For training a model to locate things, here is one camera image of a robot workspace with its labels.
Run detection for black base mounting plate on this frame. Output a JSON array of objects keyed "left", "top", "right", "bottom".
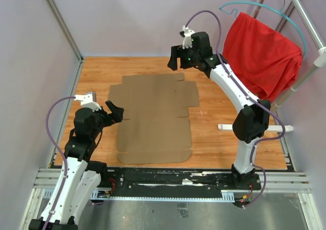
[{"left": 49, "top": 161, "right": 296, "bottom": 197}]

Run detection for grey slotted cable duct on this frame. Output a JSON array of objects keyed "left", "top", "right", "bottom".
[{"left": 90, "top": 185, "right": 235, "bottom": 203}]

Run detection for brown cardboard box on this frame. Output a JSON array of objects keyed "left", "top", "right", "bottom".
[{"left": 108, "top": 73, "right": 199, "bottom": 164}]

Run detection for aluminium corner post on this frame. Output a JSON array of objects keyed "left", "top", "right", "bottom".
[{"left": 38, "top": 0, "right": 85, "bottom": 63}]

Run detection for teal clothes hanger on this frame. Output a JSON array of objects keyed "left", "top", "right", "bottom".
[{"left": 219, "top": 0, "right": 307, "bottom": 61}]

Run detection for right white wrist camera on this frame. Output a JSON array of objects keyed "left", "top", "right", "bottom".
[{"left": 180, "top": 25, "right": 195, "bottom": 49}]

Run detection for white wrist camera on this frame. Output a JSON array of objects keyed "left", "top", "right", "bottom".
[
  {"left": 74, "top": 92, "right": 102, "bottom": 111},
  {"left": 180, "top": 25, "right": 195, "bottom": 49}
]

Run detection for aluminium frame rail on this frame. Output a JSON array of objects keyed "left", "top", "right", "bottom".
[{"left": 33, "top": 168, "right": 311, "bottom": 192}]

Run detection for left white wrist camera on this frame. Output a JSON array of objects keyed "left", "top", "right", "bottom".
[{"left": 74, "top": 92, "right": 102, "bottom": 111}]

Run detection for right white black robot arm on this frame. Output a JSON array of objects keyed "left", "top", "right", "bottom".
[{"left": 168, "top": 29, "right": 270, "bottom": 189}]

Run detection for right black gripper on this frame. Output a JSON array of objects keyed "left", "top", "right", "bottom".
[{"left": 168, "top": 44, "right": 200, "bottom": 71}]

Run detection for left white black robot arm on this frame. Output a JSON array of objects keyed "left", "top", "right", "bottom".
[{"left": 28, "top": 94, "right": 124, "bottom": 229}]

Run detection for white metal clothes rack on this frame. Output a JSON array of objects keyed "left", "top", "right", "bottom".
[{"left": 218, "top": 0, "right": 326, "bottom": 133}]

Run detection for red cloth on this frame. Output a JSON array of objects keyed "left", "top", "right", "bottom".
[{"left": 223, "top": 13, "right": 303, "bottom": 102}]

